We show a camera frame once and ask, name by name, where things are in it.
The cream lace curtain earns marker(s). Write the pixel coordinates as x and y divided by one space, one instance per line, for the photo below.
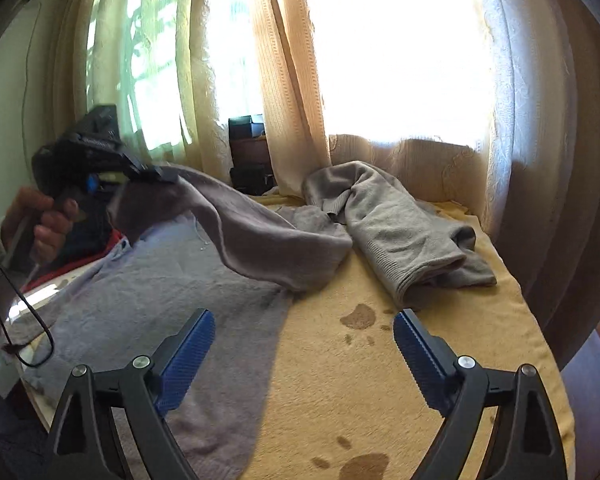
205 85

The peach ribbed curtain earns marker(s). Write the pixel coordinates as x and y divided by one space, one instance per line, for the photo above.
295 85

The person's left hand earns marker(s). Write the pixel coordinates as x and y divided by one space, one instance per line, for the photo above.
25 205

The small black box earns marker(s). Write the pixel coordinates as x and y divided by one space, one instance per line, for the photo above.
242 127

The yellow paw print blanket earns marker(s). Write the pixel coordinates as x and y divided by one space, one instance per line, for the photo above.
355 400

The large black box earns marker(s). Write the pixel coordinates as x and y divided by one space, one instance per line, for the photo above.
252 180

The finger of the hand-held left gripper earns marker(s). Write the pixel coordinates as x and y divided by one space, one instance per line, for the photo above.
152 176

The white lace curtain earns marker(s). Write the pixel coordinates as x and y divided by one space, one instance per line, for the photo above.
510 110

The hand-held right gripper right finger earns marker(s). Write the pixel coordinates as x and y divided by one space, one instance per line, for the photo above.
420 362

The mauve grey knit sweater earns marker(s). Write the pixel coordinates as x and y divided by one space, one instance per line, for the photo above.
180 280

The red knit garment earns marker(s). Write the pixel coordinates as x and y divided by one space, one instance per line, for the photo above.
116 239

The dark quilted jacket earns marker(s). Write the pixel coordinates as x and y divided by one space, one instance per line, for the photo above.
5 435

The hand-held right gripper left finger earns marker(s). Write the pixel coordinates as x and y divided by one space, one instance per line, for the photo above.
187 360

